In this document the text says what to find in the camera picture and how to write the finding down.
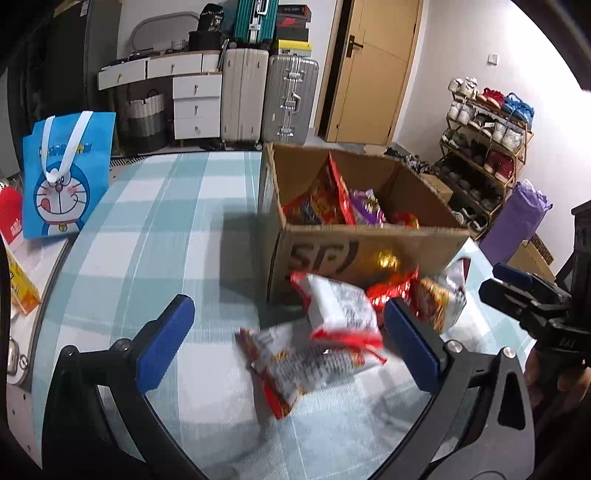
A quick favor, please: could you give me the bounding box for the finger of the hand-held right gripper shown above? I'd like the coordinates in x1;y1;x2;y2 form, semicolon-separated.
478;278;551;325
492;262;557;296

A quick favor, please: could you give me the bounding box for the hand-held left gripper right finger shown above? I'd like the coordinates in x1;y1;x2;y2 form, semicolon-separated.
376;298;536;480

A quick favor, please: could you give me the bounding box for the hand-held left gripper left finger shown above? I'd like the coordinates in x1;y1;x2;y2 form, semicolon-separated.
42;294;195;480

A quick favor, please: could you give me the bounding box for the white red snack packet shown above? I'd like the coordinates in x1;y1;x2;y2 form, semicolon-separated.
445;256;472;296

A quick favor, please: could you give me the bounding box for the yellow noodle snack packet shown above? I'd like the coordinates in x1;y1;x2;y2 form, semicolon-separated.
413;276;467;333

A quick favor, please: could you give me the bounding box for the small red snack packet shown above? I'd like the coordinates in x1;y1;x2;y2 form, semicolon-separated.
367;270;419;315

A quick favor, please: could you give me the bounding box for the white packet with red edge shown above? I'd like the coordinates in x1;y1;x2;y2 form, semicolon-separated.
291;271;386;365

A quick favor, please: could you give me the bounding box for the brown cardboard box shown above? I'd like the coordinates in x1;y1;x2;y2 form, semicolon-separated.
259;142;472;305

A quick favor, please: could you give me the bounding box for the white orange snack packet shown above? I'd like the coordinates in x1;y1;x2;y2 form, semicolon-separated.
235;323;356;420

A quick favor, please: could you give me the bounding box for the purple snack packet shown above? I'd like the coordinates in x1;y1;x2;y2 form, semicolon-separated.
348;188;386;227

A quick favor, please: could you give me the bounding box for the red chip packet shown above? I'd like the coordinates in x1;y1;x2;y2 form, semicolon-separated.
283;154;356;227

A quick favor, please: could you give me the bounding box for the person's right hand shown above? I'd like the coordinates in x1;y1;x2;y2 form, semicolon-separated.
524;350;591;409

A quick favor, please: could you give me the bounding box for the printed cardboard box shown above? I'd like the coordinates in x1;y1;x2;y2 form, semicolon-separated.
508;233;557;282

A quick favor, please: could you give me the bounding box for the purple bag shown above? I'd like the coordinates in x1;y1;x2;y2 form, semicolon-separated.
480;180;552;266

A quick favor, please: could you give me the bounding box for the wooden shoe rack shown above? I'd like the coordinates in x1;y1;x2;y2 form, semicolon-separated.
436;78;534;232

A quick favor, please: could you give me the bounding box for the shoe rack with shoes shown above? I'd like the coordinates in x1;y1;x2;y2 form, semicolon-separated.
441;76;535;229

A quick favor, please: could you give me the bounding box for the small silver device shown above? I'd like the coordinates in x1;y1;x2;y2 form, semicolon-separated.
7;337;31;384

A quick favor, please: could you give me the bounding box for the yellow carton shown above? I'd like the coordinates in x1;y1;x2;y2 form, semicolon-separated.
4;249;41;315

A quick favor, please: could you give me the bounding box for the pile of dark sneakers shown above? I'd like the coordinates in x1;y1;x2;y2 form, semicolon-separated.
385;147;435;174

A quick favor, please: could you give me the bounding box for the blue cartoon tote bag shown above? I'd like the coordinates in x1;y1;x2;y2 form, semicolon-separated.
23;111;117;240

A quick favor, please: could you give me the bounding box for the red bag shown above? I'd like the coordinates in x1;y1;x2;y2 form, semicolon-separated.
0;185;24;245

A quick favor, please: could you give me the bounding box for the woven laundry basket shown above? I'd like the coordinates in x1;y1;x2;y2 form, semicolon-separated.
121;90;167;151

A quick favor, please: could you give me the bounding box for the wooden door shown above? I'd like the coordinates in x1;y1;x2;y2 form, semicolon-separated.
325;0;423;146

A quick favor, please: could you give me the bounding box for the white drawer desk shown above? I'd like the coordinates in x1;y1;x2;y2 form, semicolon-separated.
98;51;223;139

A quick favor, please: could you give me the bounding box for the beige suitcase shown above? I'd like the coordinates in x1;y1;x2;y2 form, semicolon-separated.
221;44;269;148

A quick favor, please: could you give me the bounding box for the silver suitcase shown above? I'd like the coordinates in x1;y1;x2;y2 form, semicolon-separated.
262;54;319;145

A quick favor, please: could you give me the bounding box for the dark refrigerator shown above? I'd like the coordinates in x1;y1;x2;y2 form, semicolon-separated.
46;0;122;116

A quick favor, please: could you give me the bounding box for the black bag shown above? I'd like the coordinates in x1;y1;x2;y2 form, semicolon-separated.
188;4;225;49

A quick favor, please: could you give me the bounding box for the yellow black shoe box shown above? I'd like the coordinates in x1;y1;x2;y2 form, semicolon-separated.
272;41;312;57

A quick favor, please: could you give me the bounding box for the teal suitcase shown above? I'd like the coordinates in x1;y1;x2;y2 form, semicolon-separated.
233;0;280;44

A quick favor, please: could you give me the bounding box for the red black shoe box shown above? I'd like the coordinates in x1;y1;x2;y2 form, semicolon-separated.
276;15;311;42

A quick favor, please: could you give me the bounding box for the grey arched frame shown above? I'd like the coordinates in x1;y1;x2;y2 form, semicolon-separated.
128;11;199;51

